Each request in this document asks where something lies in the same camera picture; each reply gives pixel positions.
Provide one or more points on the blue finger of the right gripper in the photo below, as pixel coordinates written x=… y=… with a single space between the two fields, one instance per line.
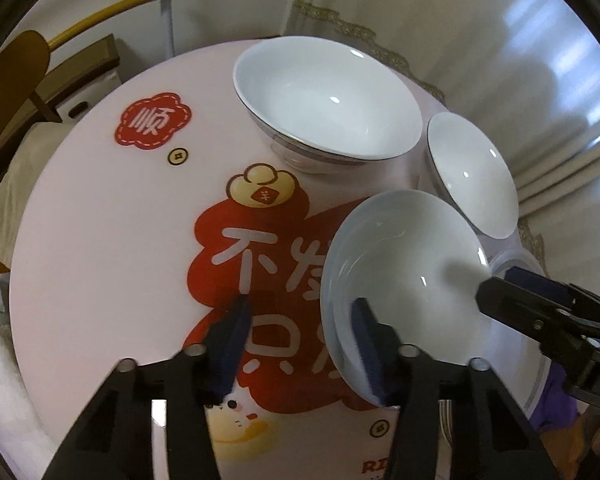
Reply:
x=536 y=283
x=526 y=312

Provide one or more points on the purple cloth covered furniture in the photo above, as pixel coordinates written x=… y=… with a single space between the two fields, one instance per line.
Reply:
x=556 y=409

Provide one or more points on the lower wooden ballet bar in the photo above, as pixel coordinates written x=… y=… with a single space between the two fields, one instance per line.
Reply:
x=145 y=2

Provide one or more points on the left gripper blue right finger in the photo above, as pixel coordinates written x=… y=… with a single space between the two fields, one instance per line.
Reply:
x=378 y=344

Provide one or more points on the brown wooden chair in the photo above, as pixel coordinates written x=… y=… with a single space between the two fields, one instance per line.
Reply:
x=23 y=65

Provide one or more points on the white plate blue rim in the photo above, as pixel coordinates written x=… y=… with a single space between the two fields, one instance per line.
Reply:
x=516 y=358

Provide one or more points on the pink round table mat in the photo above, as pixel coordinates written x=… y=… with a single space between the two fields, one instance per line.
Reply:
x=165 y=201

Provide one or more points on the beige cushion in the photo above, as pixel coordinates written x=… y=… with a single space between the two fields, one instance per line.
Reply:
x=33 y=154

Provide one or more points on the right beige curtain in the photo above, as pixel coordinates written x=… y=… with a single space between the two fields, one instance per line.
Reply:
x=559 y=191

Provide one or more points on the person's left hand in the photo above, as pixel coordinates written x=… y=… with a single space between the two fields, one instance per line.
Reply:
x=569 y=447

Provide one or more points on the dark wooden cabinet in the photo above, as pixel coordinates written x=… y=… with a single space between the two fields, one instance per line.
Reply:
x=59 y=84

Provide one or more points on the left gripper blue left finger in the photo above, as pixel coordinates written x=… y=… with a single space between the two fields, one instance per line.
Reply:
x=225 y=342

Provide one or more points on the white bowl red pattern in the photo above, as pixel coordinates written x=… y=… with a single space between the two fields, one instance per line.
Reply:
x=419 y=265

